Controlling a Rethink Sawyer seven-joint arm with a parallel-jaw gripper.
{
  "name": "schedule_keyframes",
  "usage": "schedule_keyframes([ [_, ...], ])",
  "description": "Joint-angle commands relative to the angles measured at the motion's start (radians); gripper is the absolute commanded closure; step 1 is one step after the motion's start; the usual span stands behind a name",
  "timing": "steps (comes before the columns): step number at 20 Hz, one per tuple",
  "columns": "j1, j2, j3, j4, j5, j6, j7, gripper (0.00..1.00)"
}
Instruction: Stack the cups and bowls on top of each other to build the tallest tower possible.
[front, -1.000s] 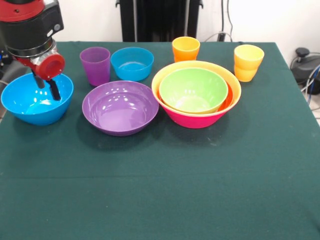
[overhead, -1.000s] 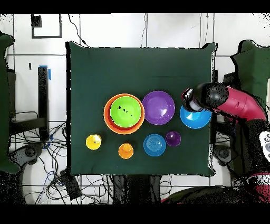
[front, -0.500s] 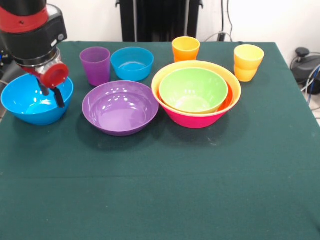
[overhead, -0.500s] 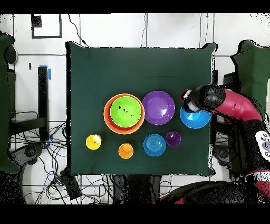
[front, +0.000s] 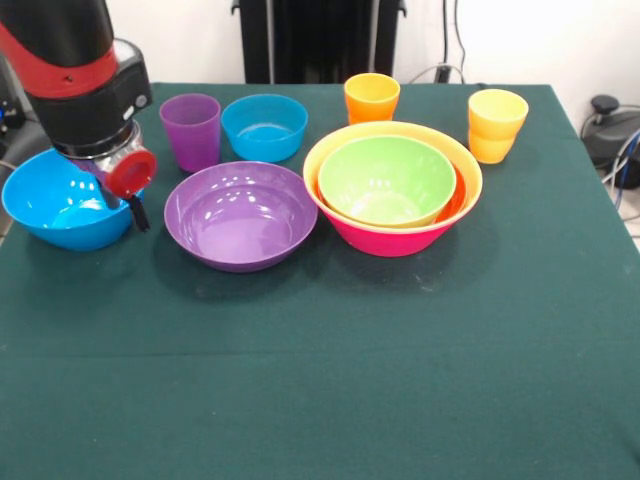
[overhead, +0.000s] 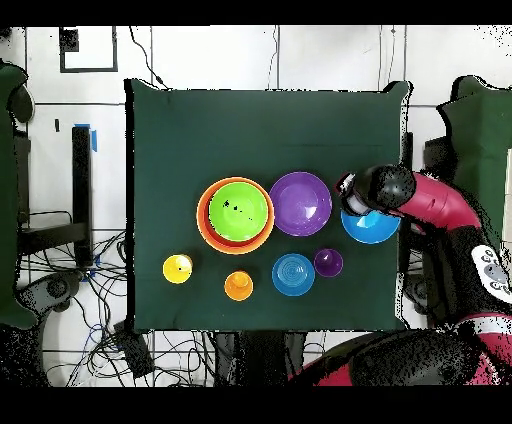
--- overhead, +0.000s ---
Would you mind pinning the purple bowl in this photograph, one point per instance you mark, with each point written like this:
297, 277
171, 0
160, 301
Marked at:
300, 204

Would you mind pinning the large blue bowl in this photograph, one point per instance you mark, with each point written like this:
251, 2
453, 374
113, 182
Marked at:
370, 230

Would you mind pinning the green bowl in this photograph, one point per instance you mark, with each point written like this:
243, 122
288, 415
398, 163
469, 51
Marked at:
238, 212

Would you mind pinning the large orange bowl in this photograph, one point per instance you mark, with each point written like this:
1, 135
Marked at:
202, 228

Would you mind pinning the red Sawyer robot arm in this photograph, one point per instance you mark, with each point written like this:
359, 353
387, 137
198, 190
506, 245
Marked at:
436, 204

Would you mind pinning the purple cup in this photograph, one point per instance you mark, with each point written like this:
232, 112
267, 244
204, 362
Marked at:
328, 262

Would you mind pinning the dark green table cloth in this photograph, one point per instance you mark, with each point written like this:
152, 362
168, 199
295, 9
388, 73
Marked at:
260, 128

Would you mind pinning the small blue bowl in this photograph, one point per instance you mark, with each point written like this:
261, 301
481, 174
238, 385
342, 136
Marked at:
293, 275

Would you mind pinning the green cloth covered side table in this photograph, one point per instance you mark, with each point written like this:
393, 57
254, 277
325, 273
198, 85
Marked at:
8, 200
484, 140

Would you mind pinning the orange cup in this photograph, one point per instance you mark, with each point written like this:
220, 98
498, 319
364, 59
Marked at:
238, 286

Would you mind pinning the yellow cup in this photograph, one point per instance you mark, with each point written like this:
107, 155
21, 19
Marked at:
177, 267

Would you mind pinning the blue tape strip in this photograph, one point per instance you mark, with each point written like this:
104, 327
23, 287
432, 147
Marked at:
94, 142

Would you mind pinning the black metal stand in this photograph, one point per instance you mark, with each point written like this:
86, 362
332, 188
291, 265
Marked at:
82, 180

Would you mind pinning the black power strip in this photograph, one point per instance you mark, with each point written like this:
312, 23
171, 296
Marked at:
134, 350

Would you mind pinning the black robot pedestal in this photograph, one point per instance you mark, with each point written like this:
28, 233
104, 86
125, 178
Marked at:
260, 356

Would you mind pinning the black square frame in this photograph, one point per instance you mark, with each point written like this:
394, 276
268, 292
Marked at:
68, 40

